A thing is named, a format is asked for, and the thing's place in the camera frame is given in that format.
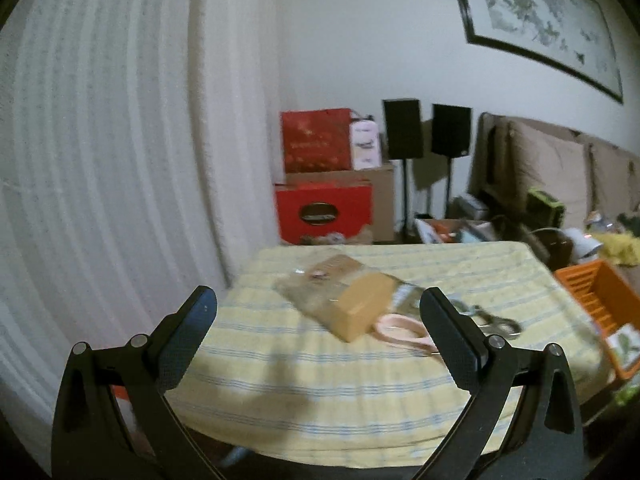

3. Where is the grey clothes clip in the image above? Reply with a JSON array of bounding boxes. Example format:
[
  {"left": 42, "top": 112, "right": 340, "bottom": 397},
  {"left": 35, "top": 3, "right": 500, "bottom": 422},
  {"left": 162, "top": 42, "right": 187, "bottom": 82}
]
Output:
[{"left": 450, "top": 299, "right": 524, "bottom": 340}]

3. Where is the pink clothes clip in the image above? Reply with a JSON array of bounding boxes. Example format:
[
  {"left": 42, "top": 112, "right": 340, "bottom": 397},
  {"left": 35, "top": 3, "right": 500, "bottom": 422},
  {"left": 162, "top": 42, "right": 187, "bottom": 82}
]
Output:
[{"left": 373, "top": 313, "right": 439, "bottom": 354}]

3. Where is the olive card packet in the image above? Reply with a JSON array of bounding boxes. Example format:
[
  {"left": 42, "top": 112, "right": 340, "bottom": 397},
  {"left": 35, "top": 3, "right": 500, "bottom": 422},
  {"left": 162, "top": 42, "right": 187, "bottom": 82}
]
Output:
[{"left": 390, "top": 282, "right": 424, "bottom": 321}]

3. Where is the white foam mesh sheet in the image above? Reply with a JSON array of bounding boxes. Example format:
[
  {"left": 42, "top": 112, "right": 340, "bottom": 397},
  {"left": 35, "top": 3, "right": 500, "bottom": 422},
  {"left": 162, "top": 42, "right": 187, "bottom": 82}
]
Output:
[{"left": 606, "top": 323, "right": 640, "bottom": 370}]

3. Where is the red plastic bag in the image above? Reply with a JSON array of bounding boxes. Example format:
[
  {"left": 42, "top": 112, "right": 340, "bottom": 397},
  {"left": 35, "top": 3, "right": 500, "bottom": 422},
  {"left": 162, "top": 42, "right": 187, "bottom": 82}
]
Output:
[{"left": 111, "top": 386, "right": 130, "bottom": 402}]

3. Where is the orange plastic basket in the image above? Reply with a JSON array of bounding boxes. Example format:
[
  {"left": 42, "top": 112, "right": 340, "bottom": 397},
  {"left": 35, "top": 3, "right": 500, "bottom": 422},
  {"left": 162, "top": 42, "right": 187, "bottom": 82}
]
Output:
[{"left": 554, "top": 260, "right": 639, "bottom": 380}]

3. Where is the white nail lamp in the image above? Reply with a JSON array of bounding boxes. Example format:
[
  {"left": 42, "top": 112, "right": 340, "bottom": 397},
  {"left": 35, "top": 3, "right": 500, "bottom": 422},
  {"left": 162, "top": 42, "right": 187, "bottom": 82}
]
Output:
[{"left": 563, "top": 228, "right": 603, "bottom": 264}]

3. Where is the yellow cloth on sofa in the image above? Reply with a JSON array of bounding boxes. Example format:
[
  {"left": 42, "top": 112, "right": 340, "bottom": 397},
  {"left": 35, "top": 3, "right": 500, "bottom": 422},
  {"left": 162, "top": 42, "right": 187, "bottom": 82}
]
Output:
[{"left": 601, "top": 233, "right": 640, "bottom": 266}]

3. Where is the green black power station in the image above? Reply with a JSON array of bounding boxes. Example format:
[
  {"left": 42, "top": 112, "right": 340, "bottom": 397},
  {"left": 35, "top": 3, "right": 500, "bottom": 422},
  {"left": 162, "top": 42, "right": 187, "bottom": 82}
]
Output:
[{"left": 525, "top": 188, "right": 565, "bottom": 229}]

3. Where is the yellow checked tablecloth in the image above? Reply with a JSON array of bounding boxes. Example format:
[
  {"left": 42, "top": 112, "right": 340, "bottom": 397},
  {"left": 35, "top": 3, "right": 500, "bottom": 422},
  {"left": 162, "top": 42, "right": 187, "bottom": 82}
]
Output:
[{"left": 167, "top": 242, "right": 612, "bottom": 468}]

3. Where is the tan boxed packet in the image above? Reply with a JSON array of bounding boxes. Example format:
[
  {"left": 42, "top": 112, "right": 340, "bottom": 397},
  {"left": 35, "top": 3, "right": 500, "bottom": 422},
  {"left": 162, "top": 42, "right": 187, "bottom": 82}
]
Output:
[{"left": 274, "top": 248, "right": 399, "bottom": 342}]

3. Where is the large beige cushion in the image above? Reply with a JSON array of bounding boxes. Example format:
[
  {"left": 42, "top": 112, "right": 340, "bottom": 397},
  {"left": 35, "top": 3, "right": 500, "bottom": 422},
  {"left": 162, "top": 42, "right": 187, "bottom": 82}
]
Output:
[{"left": 509, "top": 122, "right": 589, "bottom": 228}]

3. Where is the middle beige cushion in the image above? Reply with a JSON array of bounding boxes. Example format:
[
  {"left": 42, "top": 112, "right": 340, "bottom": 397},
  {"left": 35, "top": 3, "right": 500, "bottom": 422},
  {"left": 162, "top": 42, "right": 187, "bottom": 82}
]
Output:
[{"left": 589, "top": 143, "right": 639, "bottom": 219}]

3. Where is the brown sofa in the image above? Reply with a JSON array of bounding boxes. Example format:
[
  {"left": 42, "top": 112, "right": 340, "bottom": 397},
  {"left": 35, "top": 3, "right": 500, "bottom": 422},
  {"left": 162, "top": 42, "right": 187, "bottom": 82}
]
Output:
[{"left": 470, "top": 113, "right": 639, "bottom": 228}]

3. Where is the brown cardboard box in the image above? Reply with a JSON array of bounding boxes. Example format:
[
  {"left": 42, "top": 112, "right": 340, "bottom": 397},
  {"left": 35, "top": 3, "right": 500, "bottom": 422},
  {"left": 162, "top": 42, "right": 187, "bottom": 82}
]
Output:
[{"left": 285, "top": 162, "right": 396, "bottom": 243}]

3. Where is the red collection gift box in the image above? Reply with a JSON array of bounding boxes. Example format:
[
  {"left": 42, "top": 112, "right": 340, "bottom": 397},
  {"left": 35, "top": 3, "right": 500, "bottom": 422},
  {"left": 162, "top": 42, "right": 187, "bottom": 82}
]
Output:
[{"left": 274, "top": 181, "right": 373, "bottom": 245}]

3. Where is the white curtain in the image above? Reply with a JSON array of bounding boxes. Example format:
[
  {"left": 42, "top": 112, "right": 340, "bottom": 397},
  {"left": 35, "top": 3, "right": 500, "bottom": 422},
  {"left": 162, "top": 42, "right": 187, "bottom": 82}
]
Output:
[{"left": 1, "top": 0, "right": 281, "bottom": 466}]

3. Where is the right black speaker on stand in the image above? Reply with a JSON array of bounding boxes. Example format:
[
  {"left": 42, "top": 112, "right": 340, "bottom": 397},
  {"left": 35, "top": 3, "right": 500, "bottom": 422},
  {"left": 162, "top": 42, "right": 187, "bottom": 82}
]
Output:
[{"left": 431, "top": 103, "right": 472, "bottom": 209}]

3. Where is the black speaker on stand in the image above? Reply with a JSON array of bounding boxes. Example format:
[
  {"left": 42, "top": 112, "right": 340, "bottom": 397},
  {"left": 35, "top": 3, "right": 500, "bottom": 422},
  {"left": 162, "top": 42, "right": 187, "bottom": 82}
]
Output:
[
  {"left": 431, "top": 103, "right": 472, "bottom": 209},
  {"left": 382, "top": 99, "right": 424, "bottom": 242}
]

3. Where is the small pink white box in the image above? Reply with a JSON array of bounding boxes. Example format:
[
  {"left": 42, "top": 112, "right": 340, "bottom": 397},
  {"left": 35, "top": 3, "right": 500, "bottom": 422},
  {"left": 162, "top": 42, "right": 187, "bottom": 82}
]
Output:
[{"left": 349, "top": 119, "right": 382, "bottom": 170}]

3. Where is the left black speaker on stand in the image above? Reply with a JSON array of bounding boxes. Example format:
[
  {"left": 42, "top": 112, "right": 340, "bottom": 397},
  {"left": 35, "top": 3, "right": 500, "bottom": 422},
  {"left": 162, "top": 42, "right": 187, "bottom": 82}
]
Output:
[{"left": 382, "top": 99, "right": 424, "bottom": 242}]

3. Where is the red gift box upper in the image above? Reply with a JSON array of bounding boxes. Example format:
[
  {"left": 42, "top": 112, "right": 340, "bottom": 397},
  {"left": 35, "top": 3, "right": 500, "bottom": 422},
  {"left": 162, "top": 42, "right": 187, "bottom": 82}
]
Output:
[{"left": 280, "top": 108, "right": 352, "bottom": 174}]

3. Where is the framed ink painting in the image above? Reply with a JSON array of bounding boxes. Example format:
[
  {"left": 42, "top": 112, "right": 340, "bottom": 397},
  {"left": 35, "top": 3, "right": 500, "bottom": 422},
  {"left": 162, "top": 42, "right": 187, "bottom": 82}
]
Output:
[{"left": 458, "top": 0, "right": 624, "bottom": 104}]

